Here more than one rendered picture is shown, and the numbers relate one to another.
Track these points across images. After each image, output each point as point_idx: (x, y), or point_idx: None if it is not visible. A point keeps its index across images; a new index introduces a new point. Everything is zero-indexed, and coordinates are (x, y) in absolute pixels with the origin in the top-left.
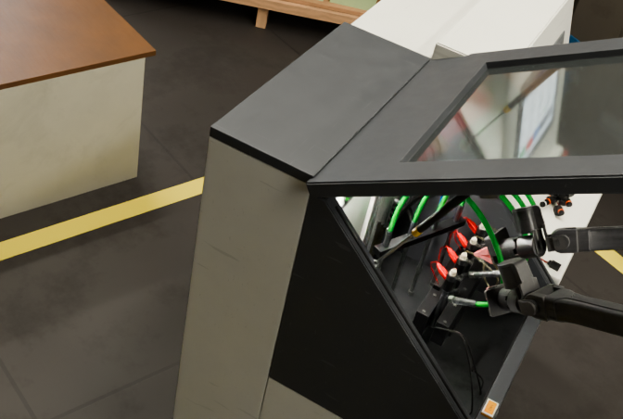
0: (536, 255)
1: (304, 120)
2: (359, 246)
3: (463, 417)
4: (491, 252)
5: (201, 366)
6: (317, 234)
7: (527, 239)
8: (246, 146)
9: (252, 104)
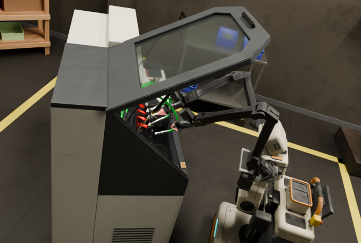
0: (182, 105)
1: (85, 86)
2: (130, 127)
3: (181, 172)
4: (165, 111)
5: (63, 206)
6: (112, 129)
7: (178, 101)
8: (71, 105)
9: (59, 87)
